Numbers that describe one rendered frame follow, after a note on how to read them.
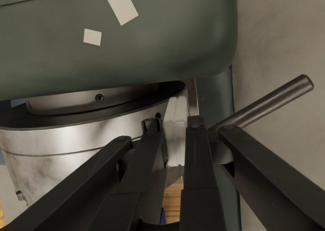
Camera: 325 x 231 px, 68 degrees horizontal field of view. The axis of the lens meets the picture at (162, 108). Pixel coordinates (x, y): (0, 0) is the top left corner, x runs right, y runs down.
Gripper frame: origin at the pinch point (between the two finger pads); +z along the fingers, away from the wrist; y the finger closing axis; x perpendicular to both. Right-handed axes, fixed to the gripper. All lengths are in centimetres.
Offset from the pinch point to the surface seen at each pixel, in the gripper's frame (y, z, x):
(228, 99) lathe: 14, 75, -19
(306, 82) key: 8.4, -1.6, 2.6
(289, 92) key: 7.4, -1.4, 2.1
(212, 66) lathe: 3.3, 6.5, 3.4
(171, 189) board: -8, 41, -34
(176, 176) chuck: -2.6, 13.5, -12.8
